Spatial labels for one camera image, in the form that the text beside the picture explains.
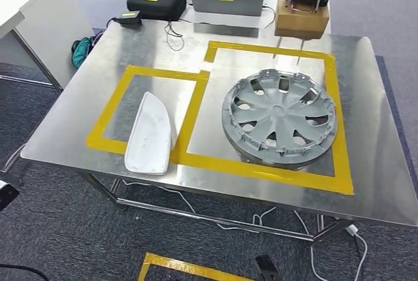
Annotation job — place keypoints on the large yellow tape rectangle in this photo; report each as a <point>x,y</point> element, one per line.
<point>261,171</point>

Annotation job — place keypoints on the small yellow tape rectangle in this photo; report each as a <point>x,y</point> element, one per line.
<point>109,108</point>

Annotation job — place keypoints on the yellow floor tape marking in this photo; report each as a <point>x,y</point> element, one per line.
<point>195,266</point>

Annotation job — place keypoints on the black robot body part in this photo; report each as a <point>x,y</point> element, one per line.
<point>268,270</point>

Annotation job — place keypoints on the black device with green label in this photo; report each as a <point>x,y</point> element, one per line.
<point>129,18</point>

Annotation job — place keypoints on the white power strip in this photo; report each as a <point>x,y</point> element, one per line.
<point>351,229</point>

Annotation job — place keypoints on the white desk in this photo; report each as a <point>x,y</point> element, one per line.
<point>42,23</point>

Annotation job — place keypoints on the stainless steel workbench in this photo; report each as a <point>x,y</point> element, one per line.
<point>365,119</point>

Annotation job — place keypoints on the grey plastic wheel hubcap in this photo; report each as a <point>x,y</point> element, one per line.
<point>281,112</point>

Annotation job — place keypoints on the teal bag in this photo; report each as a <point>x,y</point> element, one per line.
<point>81,51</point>

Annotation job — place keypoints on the brown cardboard box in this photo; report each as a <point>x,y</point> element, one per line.
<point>300,21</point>

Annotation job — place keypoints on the black zip carry case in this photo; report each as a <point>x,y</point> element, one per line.
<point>156,4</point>

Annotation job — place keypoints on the white plastic mirror cover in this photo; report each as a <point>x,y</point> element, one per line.
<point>149,136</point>

